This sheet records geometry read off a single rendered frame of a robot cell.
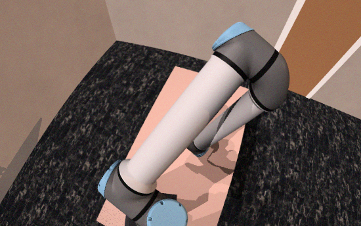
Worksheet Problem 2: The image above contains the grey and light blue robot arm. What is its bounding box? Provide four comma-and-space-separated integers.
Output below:
98, 22, 289, 226

